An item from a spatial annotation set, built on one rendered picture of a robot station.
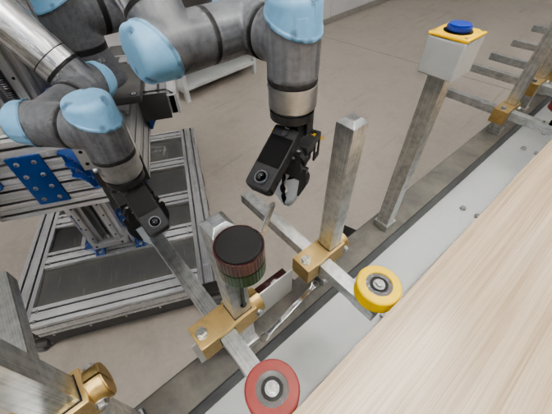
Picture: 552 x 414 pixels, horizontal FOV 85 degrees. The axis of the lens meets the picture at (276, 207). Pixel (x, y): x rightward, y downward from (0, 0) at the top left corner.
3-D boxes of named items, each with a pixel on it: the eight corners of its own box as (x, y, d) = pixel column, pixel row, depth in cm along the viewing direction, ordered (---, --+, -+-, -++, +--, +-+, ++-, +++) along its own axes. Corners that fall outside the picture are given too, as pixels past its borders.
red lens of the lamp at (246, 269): (206, 253, 37) (202, 242, 35) (246, 227, 39) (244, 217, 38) (234, 287, 33) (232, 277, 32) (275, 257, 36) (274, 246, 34)
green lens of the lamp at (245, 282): (209, 264, 38) (206, 255, 37) (247, 239, 41) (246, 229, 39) (236, 297, 35) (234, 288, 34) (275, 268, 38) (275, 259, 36)
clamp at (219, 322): (193, 338, 56) (186, 328, 52) (250, 294, 62) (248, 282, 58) (209, 363, 53) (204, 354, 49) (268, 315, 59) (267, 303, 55)
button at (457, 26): (439, 34, 52) (443, 23, 51) (451, 29, 54) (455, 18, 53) (462, 39, 50) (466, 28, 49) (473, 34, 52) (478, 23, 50)
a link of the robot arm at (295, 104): (304, 97, 41) (254, 84, 44) (302, 126, 44) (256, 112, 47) (326, 75, 45) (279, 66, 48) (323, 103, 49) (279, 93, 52)
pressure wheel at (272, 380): (240, 400, 51) (232, 384, 43) (276, 367, 55) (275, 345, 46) (270, 446, 47) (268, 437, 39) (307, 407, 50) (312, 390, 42)
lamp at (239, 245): (227, 317, 51) (204, 241, 35) (254, 296, 53) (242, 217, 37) (248, 344, 48) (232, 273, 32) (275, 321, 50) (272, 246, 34)
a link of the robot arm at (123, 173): (143, 155, 54) (96, 176, 50) (151, 175, 57) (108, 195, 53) (126, 137, 57) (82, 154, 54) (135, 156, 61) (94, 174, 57)
